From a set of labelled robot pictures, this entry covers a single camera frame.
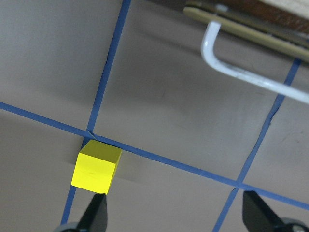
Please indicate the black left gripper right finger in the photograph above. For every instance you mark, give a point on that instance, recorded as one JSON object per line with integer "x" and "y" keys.
{"x": 257, "y": 216}

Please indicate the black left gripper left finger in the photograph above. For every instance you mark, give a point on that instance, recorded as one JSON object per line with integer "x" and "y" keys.
{"x": 95, "y": 217}

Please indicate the yellow cube block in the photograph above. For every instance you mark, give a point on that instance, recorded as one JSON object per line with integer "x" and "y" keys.
{"x": 96, "y": 166}

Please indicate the light wood drawer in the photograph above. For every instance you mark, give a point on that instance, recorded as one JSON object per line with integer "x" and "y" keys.
{"x": 259, "y": 21}

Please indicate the white drawer handle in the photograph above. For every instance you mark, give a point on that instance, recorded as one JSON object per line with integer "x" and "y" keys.
{"x": 209, "y": 57}

